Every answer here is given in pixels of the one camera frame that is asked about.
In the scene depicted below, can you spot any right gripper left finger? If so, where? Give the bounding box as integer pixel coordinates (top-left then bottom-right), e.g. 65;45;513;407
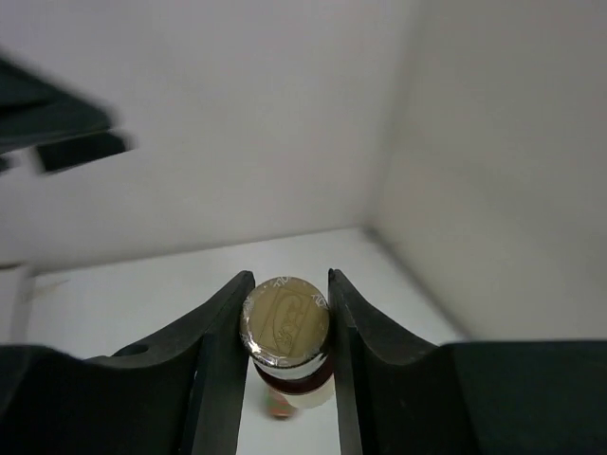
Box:
1;271;255;454

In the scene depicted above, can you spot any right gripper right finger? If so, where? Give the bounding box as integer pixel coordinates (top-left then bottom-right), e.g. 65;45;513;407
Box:
328;270;606;454

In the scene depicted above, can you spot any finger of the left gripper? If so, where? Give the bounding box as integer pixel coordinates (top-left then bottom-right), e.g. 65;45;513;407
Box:
1;54;135;173

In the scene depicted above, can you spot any small yellow bottle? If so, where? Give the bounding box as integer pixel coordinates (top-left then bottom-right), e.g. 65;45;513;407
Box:
239;276;335;420

